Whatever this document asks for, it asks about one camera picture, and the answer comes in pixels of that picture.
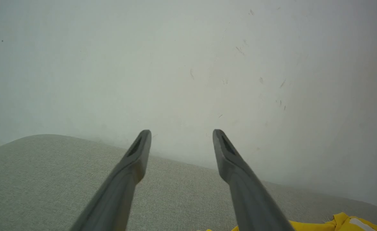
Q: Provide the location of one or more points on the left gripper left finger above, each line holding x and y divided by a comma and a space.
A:
118, 195

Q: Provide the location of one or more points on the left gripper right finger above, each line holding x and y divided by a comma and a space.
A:
252, 202

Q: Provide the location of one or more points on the yellow t-shirt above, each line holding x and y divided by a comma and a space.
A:
339, 224

